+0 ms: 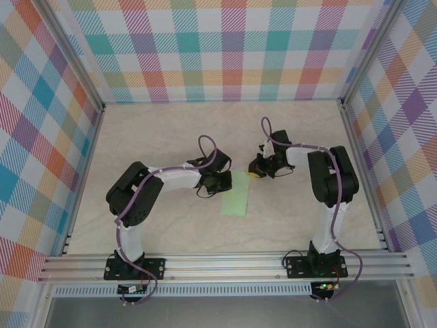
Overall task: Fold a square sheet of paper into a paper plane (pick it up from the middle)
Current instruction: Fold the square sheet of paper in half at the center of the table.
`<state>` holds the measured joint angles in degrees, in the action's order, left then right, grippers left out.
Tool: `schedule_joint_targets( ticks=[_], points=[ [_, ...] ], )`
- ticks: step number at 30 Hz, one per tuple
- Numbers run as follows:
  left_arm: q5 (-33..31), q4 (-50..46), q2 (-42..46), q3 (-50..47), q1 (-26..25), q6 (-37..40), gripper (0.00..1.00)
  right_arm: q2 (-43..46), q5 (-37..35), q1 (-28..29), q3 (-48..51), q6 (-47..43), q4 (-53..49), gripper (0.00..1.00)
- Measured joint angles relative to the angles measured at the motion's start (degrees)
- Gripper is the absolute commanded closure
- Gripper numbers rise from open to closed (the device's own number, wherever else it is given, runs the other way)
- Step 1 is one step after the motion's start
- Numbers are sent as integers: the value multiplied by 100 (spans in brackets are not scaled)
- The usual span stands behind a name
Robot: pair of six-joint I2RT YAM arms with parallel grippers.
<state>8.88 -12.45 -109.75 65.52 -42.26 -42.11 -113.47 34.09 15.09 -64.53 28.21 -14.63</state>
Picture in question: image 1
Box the short aluminium frame leg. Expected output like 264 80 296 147
395 279 421 328
30 282 57 328

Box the light green paper sheet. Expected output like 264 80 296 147
221 169 252 217

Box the small black circuit board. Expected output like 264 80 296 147
117 284 148 295

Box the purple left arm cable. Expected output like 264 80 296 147
115 135 220 305

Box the aluminium side rail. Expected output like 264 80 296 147
60 104 107 257
339 100 392 254

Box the perforated grey cable tray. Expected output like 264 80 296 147
54 285 313 297

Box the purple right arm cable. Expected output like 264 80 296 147
261 116 363 303

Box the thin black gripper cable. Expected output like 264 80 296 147
272 164 296 179
195 186 216 200

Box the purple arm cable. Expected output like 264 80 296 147
115 135 220 305
261 116 363 303

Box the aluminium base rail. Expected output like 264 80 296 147
37 251 416 283

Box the aluminium frame post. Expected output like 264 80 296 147
40 0 107 112
337 0 406 109

